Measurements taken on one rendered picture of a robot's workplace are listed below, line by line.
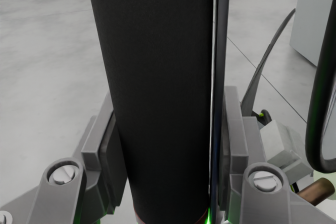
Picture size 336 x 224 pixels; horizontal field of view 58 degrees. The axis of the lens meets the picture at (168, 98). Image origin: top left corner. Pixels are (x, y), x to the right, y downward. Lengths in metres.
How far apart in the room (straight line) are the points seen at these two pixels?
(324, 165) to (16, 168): 2.31
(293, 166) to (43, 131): 2.25
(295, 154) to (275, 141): 0.04
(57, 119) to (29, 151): 0.38
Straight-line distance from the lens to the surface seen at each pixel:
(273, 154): 0.61
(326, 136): 1.91
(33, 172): 2.35
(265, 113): 0.72
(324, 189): 0.26
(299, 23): 3.40
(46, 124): 2.72
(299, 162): 0.61
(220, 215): 0.46
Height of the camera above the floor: 1.57
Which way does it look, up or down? 35 degrees down
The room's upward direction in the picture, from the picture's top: 4 degrees counter-clockwise
